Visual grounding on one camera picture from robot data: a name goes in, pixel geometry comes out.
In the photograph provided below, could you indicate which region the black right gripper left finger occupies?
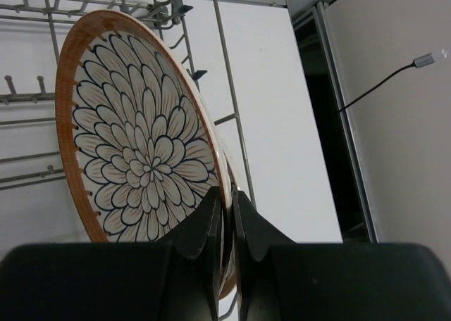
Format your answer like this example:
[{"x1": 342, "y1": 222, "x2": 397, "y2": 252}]
[{"x1": 156, "y1": 187, "x2": 223, "y2": 320}]

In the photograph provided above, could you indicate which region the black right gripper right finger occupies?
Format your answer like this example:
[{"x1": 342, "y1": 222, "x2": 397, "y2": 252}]
[{"x1": 233, "y1": 190, "x2": 299, "y2": 320}]

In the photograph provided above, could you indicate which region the grey wire dish rack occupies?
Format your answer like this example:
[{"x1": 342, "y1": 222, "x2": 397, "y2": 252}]
[{"x1": 0, "y1": 0, "x2": 256, "y2": 318}]

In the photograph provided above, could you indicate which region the floral plate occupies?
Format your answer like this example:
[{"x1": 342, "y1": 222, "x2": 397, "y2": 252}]
[{"x1": 54, "y1": 9, "x2": 237, "y2": 300}]

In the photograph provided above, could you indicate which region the black USB cable on wall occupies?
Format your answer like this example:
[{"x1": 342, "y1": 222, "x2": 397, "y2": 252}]
[{"x1": 338, "y1": 48, "x2": 449, "y2": 113}]

